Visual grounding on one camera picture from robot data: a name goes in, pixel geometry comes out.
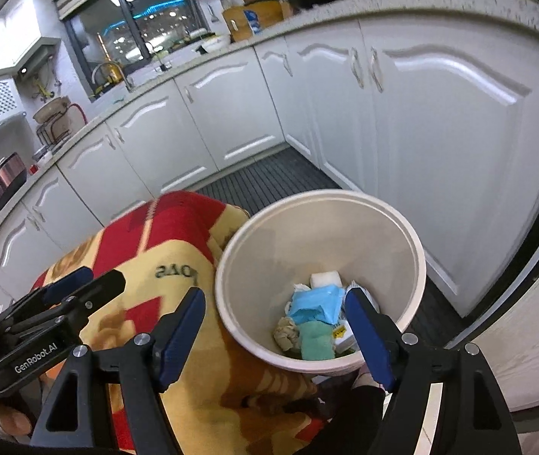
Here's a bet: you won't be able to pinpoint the person's left hand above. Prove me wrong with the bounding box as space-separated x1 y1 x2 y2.
0 389 36 439

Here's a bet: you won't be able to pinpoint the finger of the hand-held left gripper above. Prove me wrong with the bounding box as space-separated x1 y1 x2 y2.
58 269 127 325
0 267 95 323

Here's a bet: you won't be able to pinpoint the white bowl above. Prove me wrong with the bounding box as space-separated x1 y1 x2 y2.
198 33 231 54

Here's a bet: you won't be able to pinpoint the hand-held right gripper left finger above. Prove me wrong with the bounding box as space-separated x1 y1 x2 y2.
30 287 206 455

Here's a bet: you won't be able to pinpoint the blue plastic packet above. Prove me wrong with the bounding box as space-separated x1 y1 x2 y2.
288 285 346 328

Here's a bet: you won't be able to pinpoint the white milk carton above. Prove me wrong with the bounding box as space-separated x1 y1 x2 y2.
331 322 360 351

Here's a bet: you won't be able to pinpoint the green towel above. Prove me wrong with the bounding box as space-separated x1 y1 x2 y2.
299 320 335 358

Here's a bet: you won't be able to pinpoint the white base cabinets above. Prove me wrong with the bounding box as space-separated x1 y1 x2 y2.
0 16 539 318

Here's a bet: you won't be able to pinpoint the brass kitchen faucet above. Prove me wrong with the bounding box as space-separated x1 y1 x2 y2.
92 61 135 93

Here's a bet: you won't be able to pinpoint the printed checked blanket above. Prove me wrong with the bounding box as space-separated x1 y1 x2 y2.
30 190 320 455

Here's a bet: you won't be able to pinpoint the dark kitchen window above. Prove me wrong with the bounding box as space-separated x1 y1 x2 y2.
63 0 204 102

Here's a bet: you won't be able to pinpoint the red wire dish rack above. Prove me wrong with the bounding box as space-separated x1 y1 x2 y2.
37 104 85 145

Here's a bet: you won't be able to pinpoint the wooden cutting board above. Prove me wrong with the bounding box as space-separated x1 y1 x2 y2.
222 0 284 42

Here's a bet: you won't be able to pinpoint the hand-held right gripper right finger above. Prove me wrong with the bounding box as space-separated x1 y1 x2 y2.
343 288 521 455

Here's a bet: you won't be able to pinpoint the white foam block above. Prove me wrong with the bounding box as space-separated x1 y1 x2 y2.
310 270 343 290

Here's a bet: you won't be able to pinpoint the copper rice cooker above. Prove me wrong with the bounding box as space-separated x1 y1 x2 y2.
0 152 28 209

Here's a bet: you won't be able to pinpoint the beige clay pot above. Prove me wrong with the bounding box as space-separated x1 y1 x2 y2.
33 96 71 126

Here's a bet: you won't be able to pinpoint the beige cloth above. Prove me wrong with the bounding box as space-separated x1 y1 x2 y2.
273 317 301 352

